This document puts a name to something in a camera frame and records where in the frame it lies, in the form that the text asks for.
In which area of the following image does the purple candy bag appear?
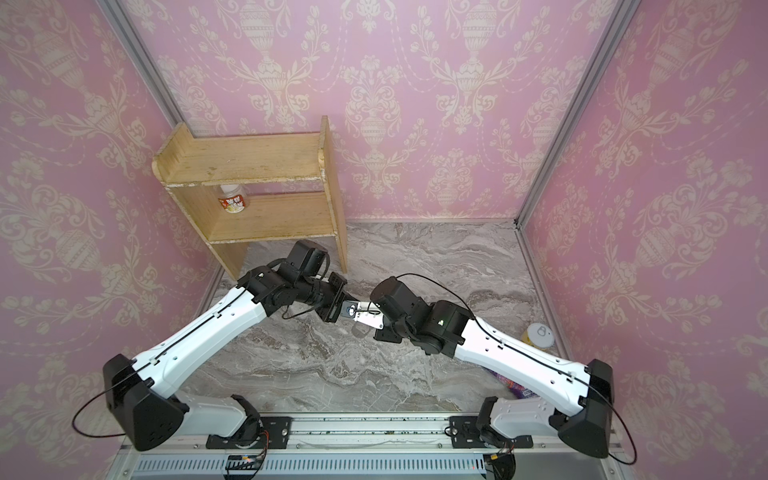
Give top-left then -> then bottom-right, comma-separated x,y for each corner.
492,372 -> 537,399

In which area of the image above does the small bottle red label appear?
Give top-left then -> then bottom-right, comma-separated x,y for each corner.
218,184 -> 248,214

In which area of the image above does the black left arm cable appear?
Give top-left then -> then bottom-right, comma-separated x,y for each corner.
70,383 -> 130,439

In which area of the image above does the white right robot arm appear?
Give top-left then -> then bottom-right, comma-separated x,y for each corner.
370,277 -> 614,459

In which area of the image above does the aluminium corner wall profile right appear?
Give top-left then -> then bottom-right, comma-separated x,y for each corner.
516,0 -> 641,231

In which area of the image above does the aluminium corner wall profile left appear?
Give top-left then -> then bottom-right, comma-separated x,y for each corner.
96,0 -> 184,127

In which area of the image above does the aluminium corner wall profile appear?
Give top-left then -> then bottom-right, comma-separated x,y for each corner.
96,0 -> 184,127
516,0 -> 641,231

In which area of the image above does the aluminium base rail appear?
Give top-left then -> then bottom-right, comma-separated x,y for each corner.
107,411 -> 628,480

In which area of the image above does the wooden two-tier shelf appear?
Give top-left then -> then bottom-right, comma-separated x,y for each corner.
152,117 -> 348,279

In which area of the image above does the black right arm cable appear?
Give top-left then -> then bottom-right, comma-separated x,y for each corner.
395,272 -> 638,466

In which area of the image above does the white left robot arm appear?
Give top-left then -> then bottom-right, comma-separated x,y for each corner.
103,240 -> 344,451

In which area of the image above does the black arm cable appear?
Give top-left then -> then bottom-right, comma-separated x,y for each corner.
395,272 -> 638,466
70,383 -> 130,439

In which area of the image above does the white round jar yellow base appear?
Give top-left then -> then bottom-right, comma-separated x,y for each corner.
521,322 -> 555,350

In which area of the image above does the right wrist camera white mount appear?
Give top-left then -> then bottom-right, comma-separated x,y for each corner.
340,300 -> 384,330

